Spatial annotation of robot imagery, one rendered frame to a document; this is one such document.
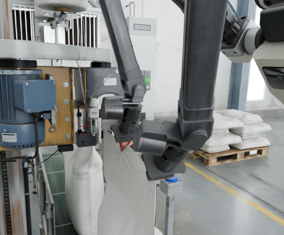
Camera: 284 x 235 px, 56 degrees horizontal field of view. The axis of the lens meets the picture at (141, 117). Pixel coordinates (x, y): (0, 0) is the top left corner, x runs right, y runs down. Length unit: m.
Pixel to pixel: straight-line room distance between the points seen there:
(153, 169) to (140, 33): 4.42
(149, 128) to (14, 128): 0.49
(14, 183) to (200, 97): 0.93
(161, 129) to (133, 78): 0.31
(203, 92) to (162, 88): 5.41
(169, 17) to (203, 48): 5.55
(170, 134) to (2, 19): 0.80
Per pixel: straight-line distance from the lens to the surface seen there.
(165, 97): 5.93
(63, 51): 0.95
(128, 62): 0.80
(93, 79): 1.10
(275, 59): 0.84
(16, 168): 1.21
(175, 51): 5.99
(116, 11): 0.79
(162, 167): 0.62
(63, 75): 1.09
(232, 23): 0.97
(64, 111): 1.10
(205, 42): 0.41
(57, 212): 1.94
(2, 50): 0.86
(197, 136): 0.50
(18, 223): 1.31
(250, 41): 0.96
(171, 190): 1.23
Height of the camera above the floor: 1.36
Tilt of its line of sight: 11 degrees down
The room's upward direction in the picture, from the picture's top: 1 degrees clockwise
